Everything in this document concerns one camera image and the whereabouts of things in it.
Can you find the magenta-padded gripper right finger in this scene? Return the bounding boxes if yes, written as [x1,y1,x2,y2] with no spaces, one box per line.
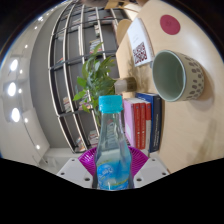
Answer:
[128,145,171,189]

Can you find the grey bookshelf unit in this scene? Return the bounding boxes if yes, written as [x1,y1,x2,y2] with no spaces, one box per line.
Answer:
[47,0,134,154]

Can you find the white open magazine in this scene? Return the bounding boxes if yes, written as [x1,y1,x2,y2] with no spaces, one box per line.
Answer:
[126,17,155,68]

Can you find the ceiling lights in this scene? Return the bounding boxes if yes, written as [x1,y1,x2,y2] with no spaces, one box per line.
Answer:
[6,14,43,151]

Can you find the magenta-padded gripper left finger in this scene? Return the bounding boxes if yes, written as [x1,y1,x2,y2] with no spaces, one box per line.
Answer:
[56,146,99,190]

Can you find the clear bottle with blue cap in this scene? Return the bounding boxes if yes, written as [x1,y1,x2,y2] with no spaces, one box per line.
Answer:
[94,94,134,192]

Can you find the round-backed wooden chair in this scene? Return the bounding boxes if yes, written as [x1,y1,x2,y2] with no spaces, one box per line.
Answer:
[114,18,133,46]

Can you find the pink book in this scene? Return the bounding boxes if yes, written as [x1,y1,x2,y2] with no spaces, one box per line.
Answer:
[122,98,136,148]

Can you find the green patterned ceramic cup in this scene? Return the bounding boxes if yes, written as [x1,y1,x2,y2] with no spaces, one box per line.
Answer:
[151,49,205,103]

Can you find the red book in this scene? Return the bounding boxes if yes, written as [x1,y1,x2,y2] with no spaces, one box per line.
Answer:
[132,99,143,149]
[139,99,153,150]

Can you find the green potted plant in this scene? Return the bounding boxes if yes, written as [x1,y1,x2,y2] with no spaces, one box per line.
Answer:
[72,42,138,128]

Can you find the round red coaster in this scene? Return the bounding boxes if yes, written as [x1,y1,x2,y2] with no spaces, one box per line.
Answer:
[159,14,182,36]

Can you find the dark blue book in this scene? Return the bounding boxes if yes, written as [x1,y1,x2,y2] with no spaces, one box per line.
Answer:
[134,92,163,154]

